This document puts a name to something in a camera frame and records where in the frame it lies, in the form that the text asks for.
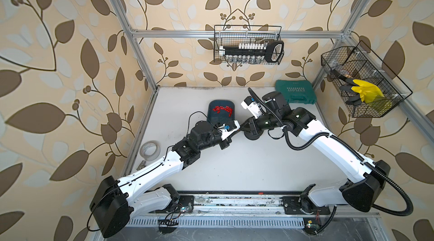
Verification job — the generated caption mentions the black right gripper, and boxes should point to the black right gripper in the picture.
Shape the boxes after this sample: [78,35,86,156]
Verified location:
[238,114,280,135]

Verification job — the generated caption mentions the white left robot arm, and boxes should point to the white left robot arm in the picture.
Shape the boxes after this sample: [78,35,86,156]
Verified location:
[89,121,240,238]

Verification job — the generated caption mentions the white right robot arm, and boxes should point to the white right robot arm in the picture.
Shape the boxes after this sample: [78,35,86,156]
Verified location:
[241,88,414,217]

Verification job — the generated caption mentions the black dome screw fixture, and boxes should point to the black dome screw fixture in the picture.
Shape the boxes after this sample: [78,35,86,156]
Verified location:
[244,129,263,140]

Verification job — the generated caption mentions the dark teal plastic tray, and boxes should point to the dark teal plastic tray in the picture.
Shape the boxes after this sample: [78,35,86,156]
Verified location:
[207,100,235,126]

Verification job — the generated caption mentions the green plastic tool case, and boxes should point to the green plastic tool case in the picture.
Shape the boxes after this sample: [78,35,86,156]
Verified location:
[275,80,317,104]

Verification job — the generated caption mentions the clear tape roll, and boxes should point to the clear tape roll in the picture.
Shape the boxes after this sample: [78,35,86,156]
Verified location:
[139,141,160,162]

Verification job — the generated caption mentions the black socket set holder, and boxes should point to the black socket set holder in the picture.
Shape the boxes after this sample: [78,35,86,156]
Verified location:
[219,40,284,65]

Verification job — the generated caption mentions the black pliers in basket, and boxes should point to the black pliers in basket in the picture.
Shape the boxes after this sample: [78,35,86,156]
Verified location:
[332,69,362,106]

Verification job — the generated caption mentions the yellow rubber glove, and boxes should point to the yellow rubber glove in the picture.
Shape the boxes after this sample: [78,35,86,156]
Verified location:
[352,79,385,104]

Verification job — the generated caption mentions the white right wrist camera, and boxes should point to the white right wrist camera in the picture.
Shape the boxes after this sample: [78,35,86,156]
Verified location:
[241,96,264,119]

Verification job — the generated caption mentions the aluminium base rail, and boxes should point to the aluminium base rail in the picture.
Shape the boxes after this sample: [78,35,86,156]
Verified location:
[103,191,377,228]

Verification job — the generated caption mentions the small metal bracket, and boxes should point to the small metal bracket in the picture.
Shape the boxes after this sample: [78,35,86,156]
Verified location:
[136,160,146,171]

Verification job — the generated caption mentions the black wire basket back wall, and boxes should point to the black wire basket back wall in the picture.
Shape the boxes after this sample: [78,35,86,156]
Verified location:
[213,25,284,65]

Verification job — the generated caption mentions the black wire basket wall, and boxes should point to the black wire basket wall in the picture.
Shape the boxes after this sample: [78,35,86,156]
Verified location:
[213,25,284,65]
[321,40,413,118]

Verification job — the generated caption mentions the black wire basket right wall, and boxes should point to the black wire basket right wall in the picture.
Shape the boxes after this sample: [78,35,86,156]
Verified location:
[321,40,413,118]

